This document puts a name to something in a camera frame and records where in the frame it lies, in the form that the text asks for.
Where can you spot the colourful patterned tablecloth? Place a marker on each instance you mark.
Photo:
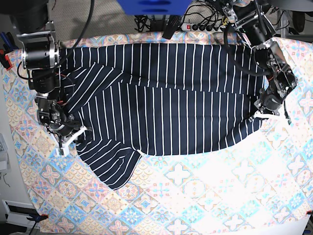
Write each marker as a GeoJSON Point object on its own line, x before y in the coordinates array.
{"type": "Point", "coordinates": [264, 180]}

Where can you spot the navy white striped T-shirt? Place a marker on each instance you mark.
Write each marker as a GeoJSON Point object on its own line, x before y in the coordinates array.
{"type": "Point", "coordinates": [157, 99]}

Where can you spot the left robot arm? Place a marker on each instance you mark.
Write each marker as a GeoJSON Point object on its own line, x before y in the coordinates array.
{"type": "Point", "coordinates": [257, 32]}

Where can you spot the white device at table edge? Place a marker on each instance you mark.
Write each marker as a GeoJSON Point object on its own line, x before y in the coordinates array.
{"type": "Point", "coordinates": [17, 213]}

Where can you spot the white power strip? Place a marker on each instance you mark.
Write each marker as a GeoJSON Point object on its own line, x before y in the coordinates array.
{"type": "Point", "coordinates": [202, 27]}

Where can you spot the white box at left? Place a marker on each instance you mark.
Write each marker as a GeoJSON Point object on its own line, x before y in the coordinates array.
{"type": "Point", "coordinates": [4, 157]}

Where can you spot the blue box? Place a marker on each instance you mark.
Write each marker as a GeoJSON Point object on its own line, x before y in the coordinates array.
{"type": "Point", "coordinates": [154, 7]}

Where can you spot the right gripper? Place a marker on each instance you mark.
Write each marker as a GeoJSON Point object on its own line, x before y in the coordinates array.
{"type": "Point", "coordinates": [63, 125]}

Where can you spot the blue handled clamp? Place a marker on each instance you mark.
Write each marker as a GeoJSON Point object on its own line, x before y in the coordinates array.
{"type": "Point", "coordinates": [9, 42]}

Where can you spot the orange black front clamp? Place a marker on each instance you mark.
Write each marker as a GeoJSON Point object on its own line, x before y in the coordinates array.
{"type": "Point", "coordinates": [36, 217]}

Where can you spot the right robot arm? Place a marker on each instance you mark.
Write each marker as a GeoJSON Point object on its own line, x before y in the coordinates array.
{"type": "Point", "coordinates": [41, 59]}

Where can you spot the black remote control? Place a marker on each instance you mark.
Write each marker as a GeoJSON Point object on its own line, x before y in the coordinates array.
{"type": "Point", "coordinates": [171, 27]}

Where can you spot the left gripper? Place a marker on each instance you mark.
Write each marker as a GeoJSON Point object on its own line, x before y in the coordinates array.
{"type": "Point", "coordinates": [269, 101]}

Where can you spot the red black clamp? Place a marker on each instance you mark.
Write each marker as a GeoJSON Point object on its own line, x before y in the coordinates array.
{"type": "Point", "coordinates": [4, 60]}

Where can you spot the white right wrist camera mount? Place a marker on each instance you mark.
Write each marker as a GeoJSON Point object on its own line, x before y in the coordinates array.
{"type": "Point", "coordinates": [63, 143]}

